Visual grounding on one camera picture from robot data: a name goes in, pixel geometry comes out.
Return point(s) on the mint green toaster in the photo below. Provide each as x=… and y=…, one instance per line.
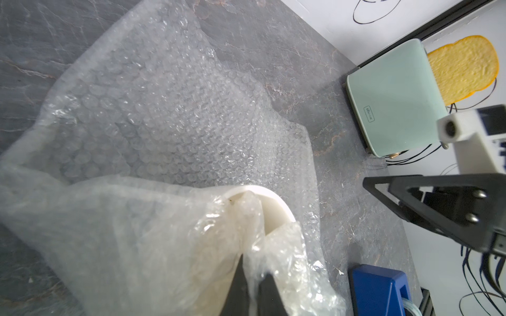
x=396, y=100

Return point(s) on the blue tape dispenser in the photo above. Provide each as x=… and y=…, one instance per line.
x=378, y=291

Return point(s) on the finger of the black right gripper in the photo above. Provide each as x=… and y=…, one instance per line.
x=469, y=209

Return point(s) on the front yellow toast slice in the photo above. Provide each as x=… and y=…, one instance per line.
x=463, y=68

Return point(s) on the clear bubble wrap sheet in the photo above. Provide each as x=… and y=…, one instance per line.
x=119, y=184

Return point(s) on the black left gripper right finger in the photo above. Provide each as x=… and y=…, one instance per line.
x=269, y=299

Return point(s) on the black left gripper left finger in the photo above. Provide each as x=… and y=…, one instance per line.
x=237, y=302

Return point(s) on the white ceramic mug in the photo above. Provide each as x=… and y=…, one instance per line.
x=276, y=211

